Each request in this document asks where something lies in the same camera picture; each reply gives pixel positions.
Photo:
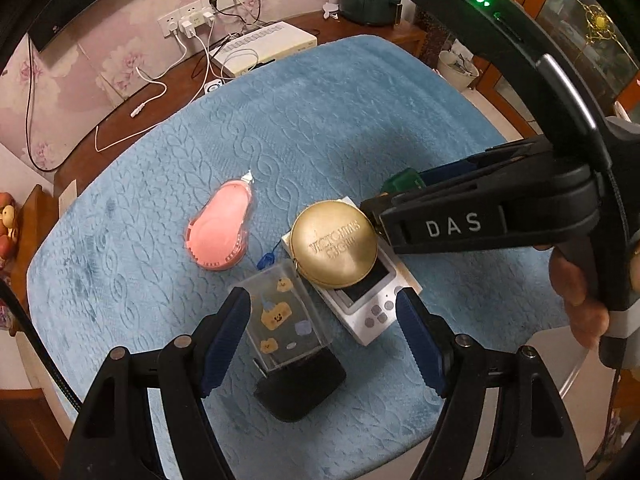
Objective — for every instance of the round gold tin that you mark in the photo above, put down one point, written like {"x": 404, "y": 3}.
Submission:
{"x": 332, "y": 245}

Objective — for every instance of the clear case with bear stickers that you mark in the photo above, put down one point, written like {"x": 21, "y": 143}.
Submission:
{"x": 280, "y": 310}

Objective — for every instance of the small white charging puck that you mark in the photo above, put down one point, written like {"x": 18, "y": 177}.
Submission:
{"x": 216, "y": 87}

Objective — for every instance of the black pouch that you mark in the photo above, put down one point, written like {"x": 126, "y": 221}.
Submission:
{"x": 300, "y": 390}

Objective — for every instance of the small white ornament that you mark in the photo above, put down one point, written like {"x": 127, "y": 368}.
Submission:
{"x": 331, "y": 10}

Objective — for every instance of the white charger plug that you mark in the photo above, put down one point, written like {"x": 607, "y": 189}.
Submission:
{"x": 186, "y": 28}
{"x": 204, "y": 18}

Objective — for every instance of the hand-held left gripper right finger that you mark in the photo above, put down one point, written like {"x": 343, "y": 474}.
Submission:
{"x": 420, "y": 340}

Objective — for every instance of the white waste bin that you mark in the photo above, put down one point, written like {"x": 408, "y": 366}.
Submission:
{"x": 457, "y": 72}

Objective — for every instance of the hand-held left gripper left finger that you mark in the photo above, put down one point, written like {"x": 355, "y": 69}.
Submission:
{"x": 225, "y": 340}

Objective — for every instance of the blue textured table cloth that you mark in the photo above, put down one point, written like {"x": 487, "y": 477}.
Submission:
{"x": 325, "y": 125}

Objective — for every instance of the white set-top box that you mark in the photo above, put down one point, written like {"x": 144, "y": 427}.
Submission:
{"x": 270, "y": 45}

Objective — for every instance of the small green box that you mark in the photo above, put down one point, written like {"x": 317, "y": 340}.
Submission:
{"x": 402, "y": 180}

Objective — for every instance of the person's right hand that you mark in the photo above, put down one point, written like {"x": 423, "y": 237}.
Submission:
{"x": 575, "y": 300}

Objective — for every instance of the white handheld game console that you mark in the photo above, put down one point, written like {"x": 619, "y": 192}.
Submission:
{"x": 350, "y": 310}

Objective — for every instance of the row of white wall sockets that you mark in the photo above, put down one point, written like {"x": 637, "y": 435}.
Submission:
{"x": 167, "y": 24}

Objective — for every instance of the white card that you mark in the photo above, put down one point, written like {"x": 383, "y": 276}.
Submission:
{"x": 67, "y": 195}

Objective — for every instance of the glass door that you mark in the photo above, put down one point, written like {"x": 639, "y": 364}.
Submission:
{"x": 575, "y": 20}

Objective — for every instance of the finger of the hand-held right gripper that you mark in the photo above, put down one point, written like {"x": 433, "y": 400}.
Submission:
{"x": 450, "y": 172}
{"x": 395, "y": 220}

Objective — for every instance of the pink packaged round item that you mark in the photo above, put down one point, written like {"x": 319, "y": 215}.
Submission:
{"x": 220, "y": 225}

